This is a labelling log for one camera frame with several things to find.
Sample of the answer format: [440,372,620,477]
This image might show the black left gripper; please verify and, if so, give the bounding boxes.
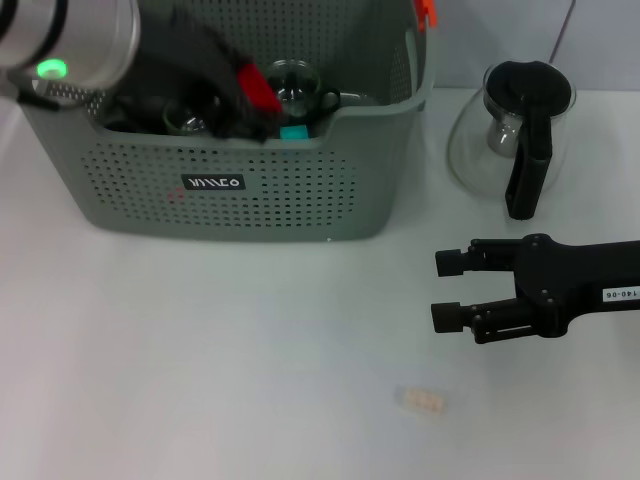
[110,3,284,146]

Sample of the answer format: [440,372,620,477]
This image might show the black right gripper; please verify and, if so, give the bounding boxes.
[430,232,640,346]

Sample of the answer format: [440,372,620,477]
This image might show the dark red long brick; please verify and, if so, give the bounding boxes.
[236,61,285,117]

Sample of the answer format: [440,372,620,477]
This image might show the glass teacup with black base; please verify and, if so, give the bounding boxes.
[264,59,342,127]
[162,97,212,136]

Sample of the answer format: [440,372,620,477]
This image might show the grey perforated storage bin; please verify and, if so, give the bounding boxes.
[7,0,440,245]

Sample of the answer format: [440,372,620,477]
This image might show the glass teapot with black handle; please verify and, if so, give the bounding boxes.
[446,58,578,221]

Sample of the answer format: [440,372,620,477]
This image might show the orange bin handle clip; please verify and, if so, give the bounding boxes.
[415,0,439,32]

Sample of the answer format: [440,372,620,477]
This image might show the left arm gripper cable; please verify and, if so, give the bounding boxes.
[13,78,107,112]

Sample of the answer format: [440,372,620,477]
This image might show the thin grey background cable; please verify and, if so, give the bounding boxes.
[547,0,576,64]

